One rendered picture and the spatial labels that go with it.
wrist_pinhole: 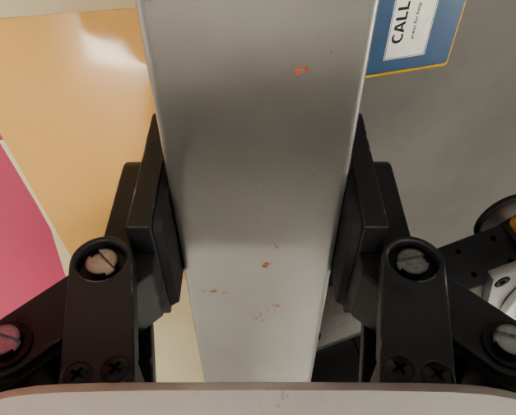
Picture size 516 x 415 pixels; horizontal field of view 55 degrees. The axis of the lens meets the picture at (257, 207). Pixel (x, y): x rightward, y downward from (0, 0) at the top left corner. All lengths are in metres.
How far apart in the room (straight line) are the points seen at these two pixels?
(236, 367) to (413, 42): 0.38
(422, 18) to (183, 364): 0.36
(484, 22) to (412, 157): 0.58
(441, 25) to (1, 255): 0.42
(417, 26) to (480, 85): 1.62
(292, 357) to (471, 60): 1.87
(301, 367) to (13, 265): 0.11
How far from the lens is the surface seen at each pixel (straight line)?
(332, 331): 0.53
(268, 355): 0.17
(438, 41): 0.52
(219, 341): 0.16
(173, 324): 0.22
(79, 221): 0.18
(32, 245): 0.19
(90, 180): 0.16
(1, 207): 0.18
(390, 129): 2.01
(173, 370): 0.26
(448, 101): 2.07
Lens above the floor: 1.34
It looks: 41 degrees down
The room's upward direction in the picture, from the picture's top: 159 degrees clockwise
